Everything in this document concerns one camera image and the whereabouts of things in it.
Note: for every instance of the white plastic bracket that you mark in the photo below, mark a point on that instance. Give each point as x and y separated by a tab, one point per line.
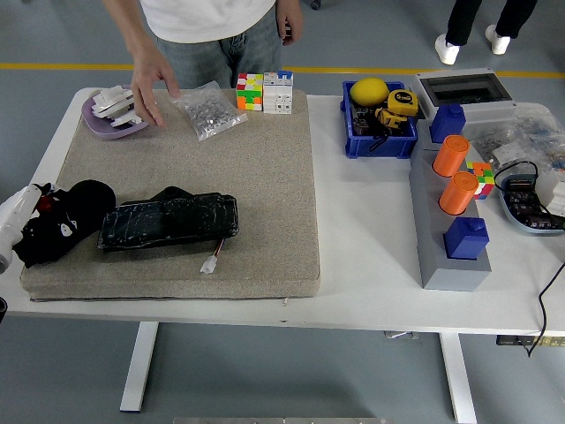
128	120

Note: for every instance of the white table leg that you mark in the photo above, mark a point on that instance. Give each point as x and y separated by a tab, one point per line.
459	380
139	366

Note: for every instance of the person's right hand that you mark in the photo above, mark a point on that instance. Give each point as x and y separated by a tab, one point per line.
150	75

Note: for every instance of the person's left forearm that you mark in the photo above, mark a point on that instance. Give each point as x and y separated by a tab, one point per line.
287	3

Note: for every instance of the person's left hand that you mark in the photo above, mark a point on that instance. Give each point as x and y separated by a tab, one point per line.
293	24

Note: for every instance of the orange cylinder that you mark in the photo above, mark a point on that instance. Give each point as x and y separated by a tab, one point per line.
450	156
457	194

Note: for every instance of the grey block holder base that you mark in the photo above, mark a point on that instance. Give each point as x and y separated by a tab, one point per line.
454	276

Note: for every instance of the purple tray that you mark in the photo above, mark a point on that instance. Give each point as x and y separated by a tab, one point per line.
99	128

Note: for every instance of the metal table bracket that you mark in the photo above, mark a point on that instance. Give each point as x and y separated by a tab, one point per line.
401	335

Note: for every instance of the black chair caster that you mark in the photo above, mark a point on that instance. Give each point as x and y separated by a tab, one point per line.
315	4

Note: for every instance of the blue-grey tray of electronics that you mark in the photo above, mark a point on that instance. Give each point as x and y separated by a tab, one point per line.
521	227

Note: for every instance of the yellow ball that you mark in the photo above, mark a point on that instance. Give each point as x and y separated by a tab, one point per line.
368	90

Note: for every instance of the blue plastic bin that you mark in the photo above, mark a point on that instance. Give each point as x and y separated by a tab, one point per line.
379	148

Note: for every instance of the person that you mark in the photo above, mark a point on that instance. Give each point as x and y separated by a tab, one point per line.
212	22
463	17

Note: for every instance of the clear bag of screws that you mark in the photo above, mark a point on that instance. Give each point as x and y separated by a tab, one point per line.
207	112

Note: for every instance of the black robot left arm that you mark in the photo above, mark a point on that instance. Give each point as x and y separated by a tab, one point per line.
3	261

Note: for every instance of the grey-brown mat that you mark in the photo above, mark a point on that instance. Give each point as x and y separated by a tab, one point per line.
220	176

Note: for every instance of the black display panel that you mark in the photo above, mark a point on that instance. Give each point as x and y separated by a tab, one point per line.
167	221

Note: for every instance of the clear bag of small parts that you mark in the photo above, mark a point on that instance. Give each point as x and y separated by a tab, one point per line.
543	128
494	143

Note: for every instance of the white and blue block cube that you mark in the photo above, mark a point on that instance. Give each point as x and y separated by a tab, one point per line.
278	95

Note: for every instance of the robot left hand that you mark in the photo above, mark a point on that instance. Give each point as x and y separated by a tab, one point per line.
15	212

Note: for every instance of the blue square block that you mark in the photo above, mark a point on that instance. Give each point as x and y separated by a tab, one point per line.
448	123
465	240

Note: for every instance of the large multicoloured puzzle cube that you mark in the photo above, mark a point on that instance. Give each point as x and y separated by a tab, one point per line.
249	95

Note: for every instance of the grey electrical enclosure box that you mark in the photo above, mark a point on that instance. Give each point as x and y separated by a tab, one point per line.
485	112

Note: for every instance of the stacked white plastic plates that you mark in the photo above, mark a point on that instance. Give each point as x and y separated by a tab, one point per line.
110	99

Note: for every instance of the black power strip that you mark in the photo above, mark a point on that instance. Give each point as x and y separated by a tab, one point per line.
512	340

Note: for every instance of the yellow and black tool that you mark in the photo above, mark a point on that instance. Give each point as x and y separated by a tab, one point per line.
388	118

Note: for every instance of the small multicoloured puzzle cube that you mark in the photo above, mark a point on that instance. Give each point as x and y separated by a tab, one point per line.
483	176

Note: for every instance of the yellow round tape measure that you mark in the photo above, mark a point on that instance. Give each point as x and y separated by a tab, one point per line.
401	101

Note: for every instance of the translucent white plastic box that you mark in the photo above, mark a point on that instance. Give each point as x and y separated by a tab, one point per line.
552	190

